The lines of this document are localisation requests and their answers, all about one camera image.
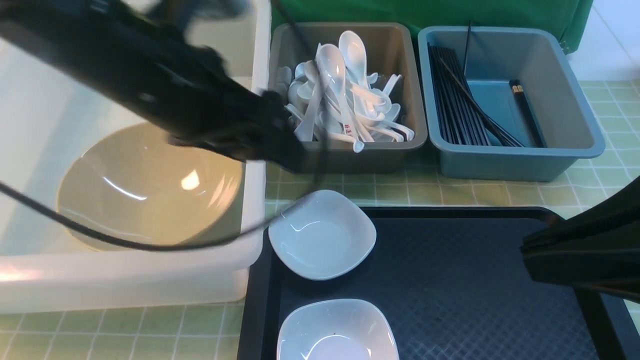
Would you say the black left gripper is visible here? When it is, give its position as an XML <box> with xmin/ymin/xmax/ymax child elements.
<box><xmin>167</xmin><ymin>47</ymin><xmax>306</xmax><ymax>173</ymax></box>

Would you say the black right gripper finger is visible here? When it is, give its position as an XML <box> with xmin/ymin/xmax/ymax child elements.
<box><xmin>520</xmin><ymin>178</ymin><xmax>640</xmax><ymax>302</ymax></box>

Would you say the large tan noodle bowl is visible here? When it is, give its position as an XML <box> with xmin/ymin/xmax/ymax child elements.
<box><xmin>56</xmin><ymin>124</ymin><xmax>245</xmax><ymax>246</ymax></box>

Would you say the white spoon with red handle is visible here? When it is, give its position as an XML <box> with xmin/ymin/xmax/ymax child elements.
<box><xmin>318</xmin><ymin>44</ymin><xmax>365</xmax><ymax>153</ymax></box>

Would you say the white square dish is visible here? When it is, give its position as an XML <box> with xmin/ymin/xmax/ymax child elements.
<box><xmin>268</xmin><ymin>189</ymin><xmax>377</xmax><ymax>281</ymax></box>
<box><xmin>276</xmin><ymin>298</ymin><xmax>400</xmax><ymax>360</ymax></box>

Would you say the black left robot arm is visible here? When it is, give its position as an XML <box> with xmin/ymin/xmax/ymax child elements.
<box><xmin>1</xmin><ymin>0</ymin><xmax>307</xmax><ymax>173</ymax></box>

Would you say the pile of white spoons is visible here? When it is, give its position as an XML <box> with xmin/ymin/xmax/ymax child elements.
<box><xmin>275</xmin><ymin>30</ymin><xmax>416</xmax><ymax>153</ymax></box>

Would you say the black serving tray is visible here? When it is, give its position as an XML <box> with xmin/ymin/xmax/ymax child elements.
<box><xmin>237</xmin><ymin>207</ymin><xmax>640</xmax><ymax>360</ymax></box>

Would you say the large white plastic tub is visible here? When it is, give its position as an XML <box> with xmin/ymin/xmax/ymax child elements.
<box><xmin>1</xmin><ymin>0</ymin><xmax>271</xmax><ymax>313</ymax></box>

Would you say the bundle of black chopsticks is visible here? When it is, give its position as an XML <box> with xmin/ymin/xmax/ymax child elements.
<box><xmin>427</xmin><ymin>20</ymin><xmax>525</xmax><ymax>148</ymax></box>

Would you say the blue chopstick bin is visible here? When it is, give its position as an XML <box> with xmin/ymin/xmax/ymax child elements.
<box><xmin>417</xmin><ymin>26</ymin><xmax>605</xmax><ymax>182</ymax></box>

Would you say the green tiled table mat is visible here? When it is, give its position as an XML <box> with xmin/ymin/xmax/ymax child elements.
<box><xmin>1</xmin><ymin>79</ymin><xmax>639</xmax><ymax>360</ymax></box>

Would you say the green cloth backdrop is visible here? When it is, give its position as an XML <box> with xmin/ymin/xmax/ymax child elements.
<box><xmin>281</xmin><ymin>0</ymin><xmax>593</xmax><ymax>54</ymax></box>

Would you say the black cable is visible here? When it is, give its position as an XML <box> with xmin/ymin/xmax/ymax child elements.
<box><xmin>0</xmin><ymin>0</ymin><xmax>331</xmax><ymax>252</ymax></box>

